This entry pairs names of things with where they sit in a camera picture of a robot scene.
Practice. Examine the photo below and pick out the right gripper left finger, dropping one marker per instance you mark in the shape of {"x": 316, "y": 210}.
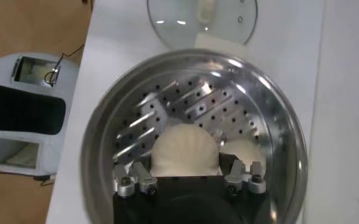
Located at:
{"x": 145, "y": 179}

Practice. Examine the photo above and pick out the white steamed baozi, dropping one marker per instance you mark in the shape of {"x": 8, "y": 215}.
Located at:
{"x": 243, "y": 150}
{"x": 185, "y": 149}

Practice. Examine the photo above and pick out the cream electric cooker base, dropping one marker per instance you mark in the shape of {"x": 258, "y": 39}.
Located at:
{"x": 225, "y": 50}

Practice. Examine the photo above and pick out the white and black robot torso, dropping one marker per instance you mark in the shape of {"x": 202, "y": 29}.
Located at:
{"x": 14, "y": 112}

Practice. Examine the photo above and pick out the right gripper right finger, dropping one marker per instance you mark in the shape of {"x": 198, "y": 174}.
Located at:
{"x": 237, "y": 173}

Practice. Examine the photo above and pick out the stainless steel steamer basket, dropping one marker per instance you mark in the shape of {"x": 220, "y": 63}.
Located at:
{"x": 197, "y": 100}

